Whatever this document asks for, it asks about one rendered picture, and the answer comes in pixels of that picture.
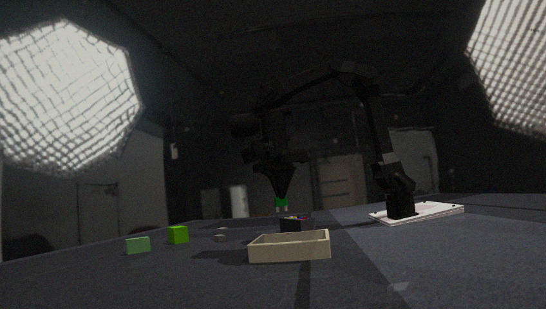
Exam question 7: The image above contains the beige open tray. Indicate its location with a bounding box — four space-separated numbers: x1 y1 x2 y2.
247 229 331 263

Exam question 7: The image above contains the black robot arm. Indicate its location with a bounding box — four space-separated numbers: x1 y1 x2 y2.
229 58 419 220

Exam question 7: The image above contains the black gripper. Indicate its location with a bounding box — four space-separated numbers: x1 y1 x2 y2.
252 131 309 199

